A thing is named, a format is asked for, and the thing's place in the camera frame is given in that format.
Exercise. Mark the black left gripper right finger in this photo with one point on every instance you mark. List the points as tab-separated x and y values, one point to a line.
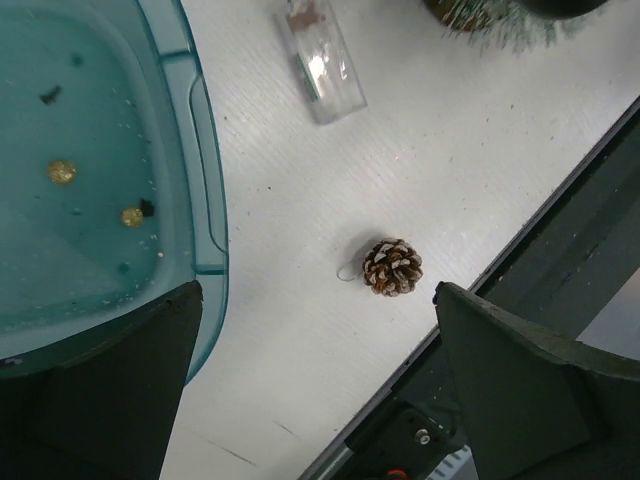
534	403

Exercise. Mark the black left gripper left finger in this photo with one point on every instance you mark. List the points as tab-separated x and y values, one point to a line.
100	404

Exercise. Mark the frosted pine cone ornament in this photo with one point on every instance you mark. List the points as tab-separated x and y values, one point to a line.
389	267

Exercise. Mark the teal transparent plastic bin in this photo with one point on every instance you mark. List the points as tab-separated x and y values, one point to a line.
116	88

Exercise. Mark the small frosted green christmas tree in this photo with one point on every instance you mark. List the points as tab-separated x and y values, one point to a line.
504	24

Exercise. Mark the clear battery box fairy lights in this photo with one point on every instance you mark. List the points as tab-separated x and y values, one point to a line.
320	58

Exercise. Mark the loose small gold berry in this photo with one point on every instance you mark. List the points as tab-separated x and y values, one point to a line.
61	172

